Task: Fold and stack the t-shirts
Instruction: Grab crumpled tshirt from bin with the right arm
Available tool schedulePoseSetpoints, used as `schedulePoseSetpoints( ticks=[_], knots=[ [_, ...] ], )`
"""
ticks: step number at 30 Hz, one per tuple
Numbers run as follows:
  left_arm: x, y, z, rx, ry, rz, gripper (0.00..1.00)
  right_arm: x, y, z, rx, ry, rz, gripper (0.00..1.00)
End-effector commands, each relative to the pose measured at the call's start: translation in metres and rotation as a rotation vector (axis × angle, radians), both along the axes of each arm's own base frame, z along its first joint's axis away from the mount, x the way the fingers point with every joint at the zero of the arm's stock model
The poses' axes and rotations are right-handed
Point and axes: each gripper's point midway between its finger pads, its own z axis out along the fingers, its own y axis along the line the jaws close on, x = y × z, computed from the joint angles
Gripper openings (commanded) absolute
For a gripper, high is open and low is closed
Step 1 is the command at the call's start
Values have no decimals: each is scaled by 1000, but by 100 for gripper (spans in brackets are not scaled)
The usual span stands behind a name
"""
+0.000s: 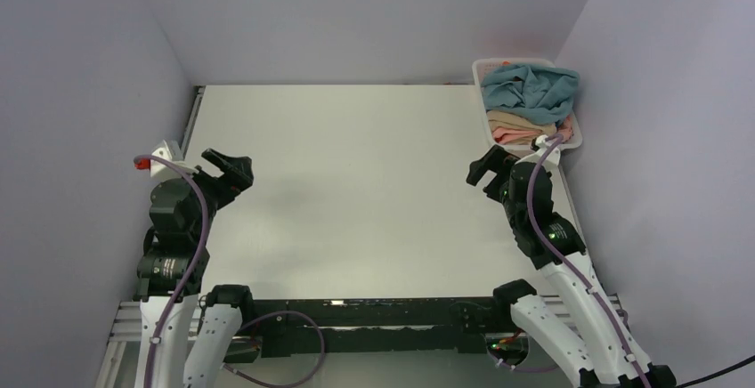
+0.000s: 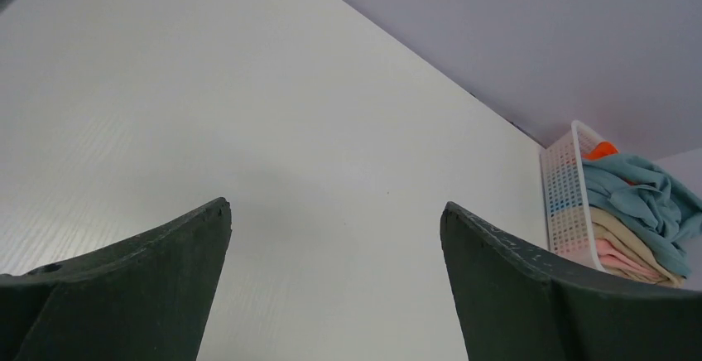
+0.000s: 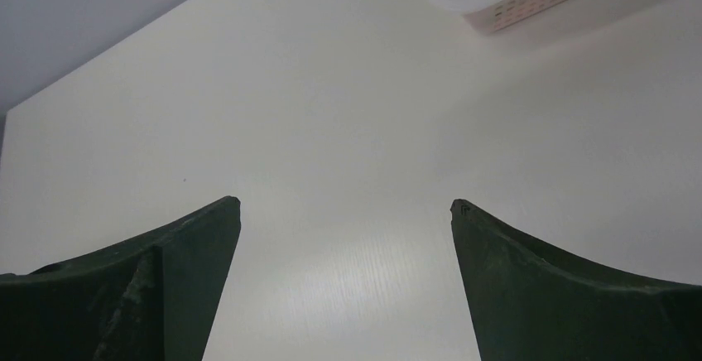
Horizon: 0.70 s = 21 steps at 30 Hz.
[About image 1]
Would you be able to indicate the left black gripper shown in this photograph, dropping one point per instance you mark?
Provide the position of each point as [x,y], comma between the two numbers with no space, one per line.
[237,174]

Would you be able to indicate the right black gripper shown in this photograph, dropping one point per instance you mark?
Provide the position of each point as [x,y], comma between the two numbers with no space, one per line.
[497,160]

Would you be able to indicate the teal grey t-shirt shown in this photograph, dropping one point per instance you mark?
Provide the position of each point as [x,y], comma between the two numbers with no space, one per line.
[541,94]

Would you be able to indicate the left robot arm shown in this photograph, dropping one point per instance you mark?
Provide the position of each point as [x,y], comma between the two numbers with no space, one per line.
[185,333]

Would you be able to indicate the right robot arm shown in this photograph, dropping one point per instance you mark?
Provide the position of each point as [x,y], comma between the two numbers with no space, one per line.
[595,348]

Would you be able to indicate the pink folded t-shirt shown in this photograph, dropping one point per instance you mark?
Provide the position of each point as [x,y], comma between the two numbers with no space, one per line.
[502,136]

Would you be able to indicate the beige folded t-shirt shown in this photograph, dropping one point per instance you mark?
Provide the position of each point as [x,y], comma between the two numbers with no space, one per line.
[511,122]

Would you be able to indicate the white plastic basket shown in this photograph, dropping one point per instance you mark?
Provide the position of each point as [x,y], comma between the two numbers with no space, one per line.
[482,67]

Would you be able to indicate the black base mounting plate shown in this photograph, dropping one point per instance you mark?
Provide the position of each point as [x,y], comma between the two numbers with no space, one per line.
[311,326]

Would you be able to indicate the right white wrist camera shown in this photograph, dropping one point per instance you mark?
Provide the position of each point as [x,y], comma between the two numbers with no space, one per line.
[546,150]

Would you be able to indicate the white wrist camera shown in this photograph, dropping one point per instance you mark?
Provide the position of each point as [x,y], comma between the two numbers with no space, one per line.
[170,164]
[546,150]

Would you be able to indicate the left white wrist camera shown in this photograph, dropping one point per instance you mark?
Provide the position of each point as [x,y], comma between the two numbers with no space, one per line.
[170,164]

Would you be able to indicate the aluminium frame rail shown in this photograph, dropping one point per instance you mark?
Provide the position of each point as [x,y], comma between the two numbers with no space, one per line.
[128,327]

